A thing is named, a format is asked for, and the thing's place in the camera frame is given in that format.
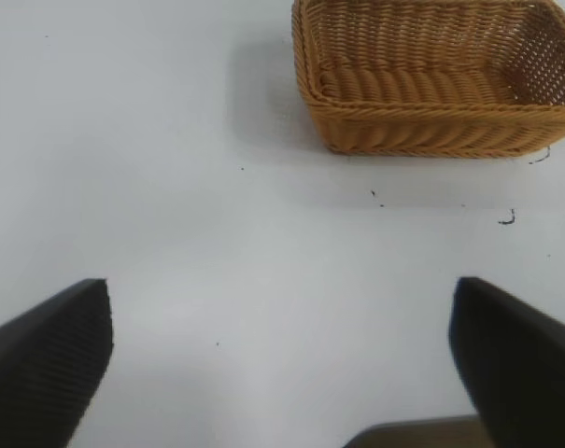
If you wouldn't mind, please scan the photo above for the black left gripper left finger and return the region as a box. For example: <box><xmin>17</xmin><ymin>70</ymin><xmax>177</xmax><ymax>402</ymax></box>
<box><xmin>0</xmin><ymin>278</ymin><xmax>115</xmax><ymax>448</ymax></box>

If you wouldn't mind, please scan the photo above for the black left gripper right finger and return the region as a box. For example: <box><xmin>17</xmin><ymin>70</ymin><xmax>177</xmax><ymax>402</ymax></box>
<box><xmin>448</xmin><ymin>275</ymin><xmax>565</xmax><ymax>448</ymax></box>

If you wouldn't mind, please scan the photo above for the woven wicker basket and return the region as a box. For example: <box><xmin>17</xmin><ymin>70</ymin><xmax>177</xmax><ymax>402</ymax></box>
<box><xmin>290</xmin><ymin>0</ymin><xmax>565</xmax><ymax>161</ymax></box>

